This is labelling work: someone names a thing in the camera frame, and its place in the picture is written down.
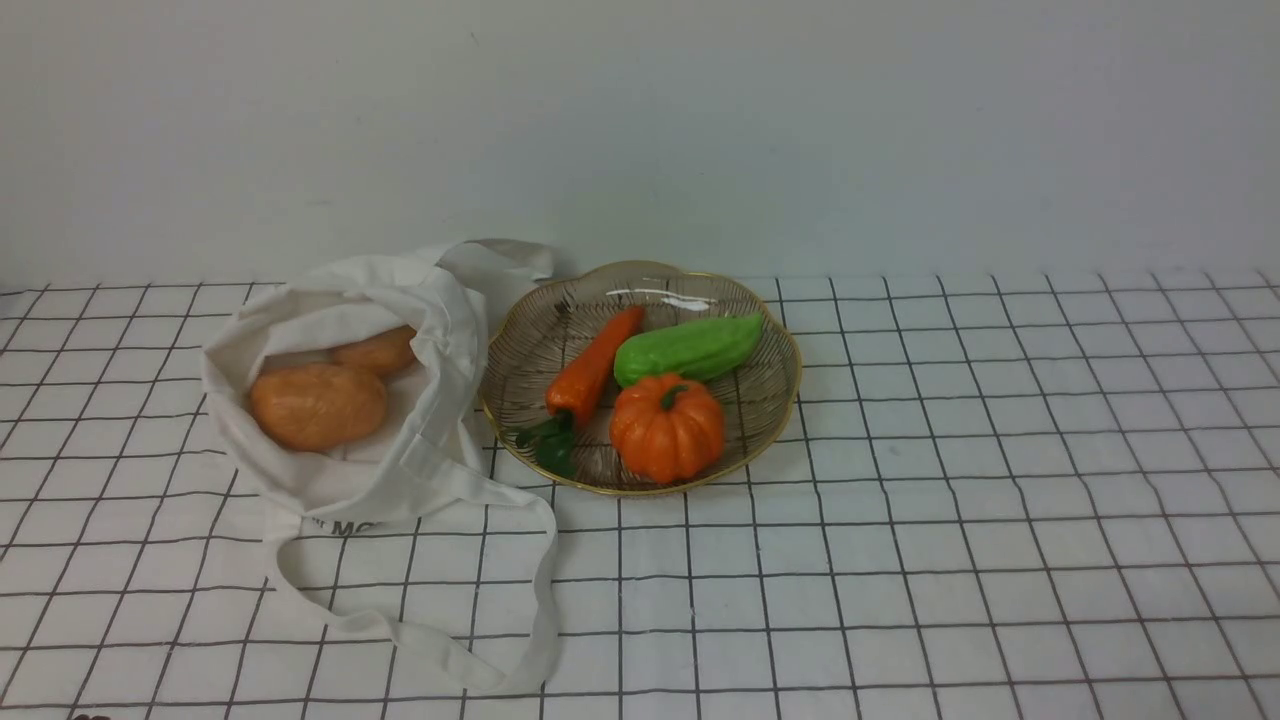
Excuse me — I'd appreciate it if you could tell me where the orange carrot with green top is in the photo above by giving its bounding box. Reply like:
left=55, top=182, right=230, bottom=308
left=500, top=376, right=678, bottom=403
left=513, top=305, right=645, bottom=478

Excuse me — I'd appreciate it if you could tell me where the small orange pumpkin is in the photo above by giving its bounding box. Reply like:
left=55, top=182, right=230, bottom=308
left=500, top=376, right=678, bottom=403
left=609, top=373, right=726, bottom=486

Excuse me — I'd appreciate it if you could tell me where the white cloth tote bag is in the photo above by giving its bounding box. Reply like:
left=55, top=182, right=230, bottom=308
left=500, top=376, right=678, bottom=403
left=201, top=240, right=559, bottom=694

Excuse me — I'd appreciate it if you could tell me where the small brown potato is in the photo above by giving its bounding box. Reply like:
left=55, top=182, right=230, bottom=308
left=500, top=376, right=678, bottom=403
left=328, top=325, right=417, bottom=378

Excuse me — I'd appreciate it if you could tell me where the green bitter gourd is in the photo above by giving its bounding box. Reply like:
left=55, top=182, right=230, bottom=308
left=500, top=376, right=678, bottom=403
left=613, top=313, right=765, bottom=388

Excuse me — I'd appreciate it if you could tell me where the white grid-pattern tablecloth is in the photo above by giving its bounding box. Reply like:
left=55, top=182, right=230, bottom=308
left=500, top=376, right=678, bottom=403
left=1, top=270, right=1279, bottom=719

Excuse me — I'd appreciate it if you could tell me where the gold-rimmed glass plate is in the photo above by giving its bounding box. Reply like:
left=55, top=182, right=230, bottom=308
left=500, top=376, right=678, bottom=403
left=480, top=261, right=803, bottom=496

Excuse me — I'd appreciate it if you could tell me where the large brown potato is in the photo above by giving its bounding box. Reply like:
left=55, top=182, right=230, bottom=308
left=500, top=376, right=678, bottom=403
left=248, top=363, right=389, bottom=454

